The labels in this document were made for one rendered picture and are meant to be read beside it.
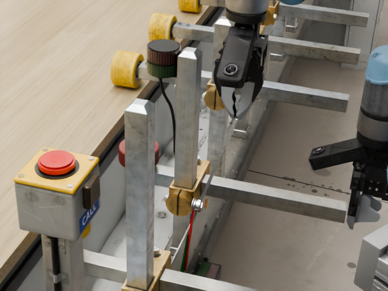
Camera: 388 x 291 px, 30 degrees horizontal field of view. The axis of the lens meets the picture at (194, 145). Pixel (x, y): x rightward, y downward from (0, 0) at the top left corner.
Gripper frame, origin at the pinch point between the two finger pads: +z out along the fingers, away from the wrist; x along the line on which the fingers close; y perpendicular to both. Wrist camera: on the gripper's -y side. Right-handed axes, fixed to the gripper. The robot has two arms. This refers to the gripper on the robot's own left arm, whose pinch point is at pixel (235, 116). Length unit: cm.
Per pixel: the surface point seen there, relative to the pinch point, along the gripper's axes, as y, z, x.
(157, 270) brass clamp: -26.3, 17.3, 6.0
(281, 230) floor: 99, 101, 0
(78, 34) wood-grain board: 47, 11, 53
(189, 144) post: -6.5, 3.8, 6.9
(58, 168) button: -57, -22, 7
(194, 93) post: -6.5, -6.7, 6.2
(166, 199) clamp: -9.1, 15.2, 10.1
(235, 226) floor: 96, 101, 16
